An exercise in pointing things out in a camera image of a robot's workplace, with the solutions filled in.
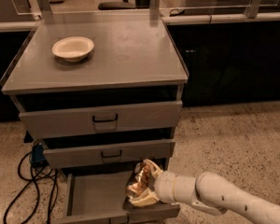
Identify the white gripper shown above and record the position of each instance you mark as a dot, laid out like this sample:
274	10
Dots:
165	186

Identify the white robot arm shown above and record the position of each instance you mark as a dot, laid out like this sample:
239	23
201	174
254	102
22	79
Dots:
208	192

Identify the grey bottom drawer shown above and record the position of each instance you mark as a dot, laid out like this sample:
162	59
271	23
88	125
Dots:
97	196

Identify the grey drawer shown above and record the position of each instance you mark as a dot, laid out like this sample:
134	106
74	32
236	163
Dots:
96	155
101	119
97	196

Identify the grey top drawer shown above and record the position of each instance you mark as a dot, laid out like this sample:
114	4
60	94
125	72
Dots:
101	119

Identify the grey middle drawer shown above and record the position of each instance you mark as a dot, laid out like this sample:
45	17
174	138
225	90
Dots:
96	155

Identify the grey drawer cabinet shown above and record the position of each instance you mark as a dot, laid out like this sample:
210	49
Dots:
133	62

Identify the blue power adapter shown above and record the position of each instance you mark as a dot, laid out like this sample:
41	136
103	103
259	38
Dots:
37	158

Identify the dark counter cabinet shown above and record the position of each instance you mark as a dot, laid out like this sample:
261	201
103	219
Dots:
229	62

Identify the white bowl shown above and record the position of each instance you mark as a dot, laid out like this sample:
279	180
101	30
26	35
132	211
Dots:
73	49

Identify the black office chair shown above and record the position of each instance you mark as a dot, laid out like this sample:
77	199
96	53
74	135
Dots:
124	4

